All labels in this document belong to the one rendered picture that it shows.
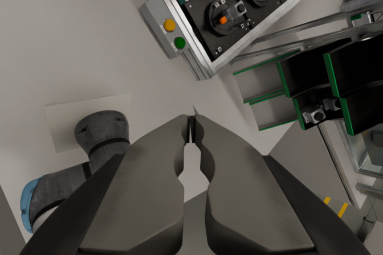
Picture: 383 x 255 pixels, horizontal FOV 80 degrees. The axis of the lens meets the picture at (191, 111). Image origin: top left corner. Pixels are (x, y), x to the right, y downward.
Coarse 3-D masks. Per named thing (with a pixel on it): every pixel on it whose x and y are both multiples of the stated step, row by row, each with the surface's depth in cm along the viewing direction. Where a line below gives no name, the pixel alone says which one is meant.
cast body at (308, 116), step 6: (306, 108) 84; (312, 108) 81; (318, 108) 80; (306, 114) 82; (312, 114) 79; (318, 114) 78; (324, 114) 80; (306, 120) 83; (312, 120) 80; (318, 120) 79
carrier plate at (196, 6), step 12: (192, 0) 86; (204, 0) 88; (228, 0) 94; (192, 12) 86; (204, 12) 89; (192, 24) 88; (204, 24) 89; (204, 36) 89; (216, 36) 92; (228, 36) 95; (240, 36) 98; (216, 48) 92; (228, 48) 95
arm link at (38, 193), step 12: (72, 168) 55; (36, 180) 52; (48, 180) 52; (60, 180) 52; (72, 180) 53; (84, 180) 53; (24, 192) 49; (36, 192) 50; (48, 192) 50; (60, 192) 50; (72, 192) 51; (24, 204) 48; (36, 204) 49; (48, 204) 47; (24, 216) 48; (36, 216) 47; (36, 228) 46
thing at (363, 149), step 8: (344, 128) 159; (376, 128) 142; (352, 136) 158; (360, 136) 154; (368, 136) 149; (352, 144) 163; (360, 144) 158; (368, 144) 153; (352, 152) 167; (360, 152) 162; (368, 152) 157; (376, 152) 153; (360, 160) 167; (368, 160) 162; (376, 160) 157; (360, 168) 172; (368, 168) 167; (376, 168) 162
